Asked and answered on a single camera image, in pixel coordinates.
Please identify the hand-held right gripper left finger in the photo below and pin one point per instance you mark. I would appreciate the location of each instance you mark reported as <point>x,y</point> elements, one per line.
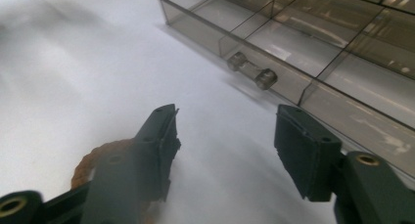
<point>153,152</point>

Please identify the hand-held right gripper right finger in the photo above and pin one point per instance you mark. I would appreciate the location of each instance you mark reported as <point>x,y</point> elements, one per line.
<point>310,155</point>

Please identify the clear plastic compartment organizer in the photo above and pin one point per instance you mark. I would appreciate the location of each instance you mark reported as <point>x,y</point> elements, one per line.
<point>326,57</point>

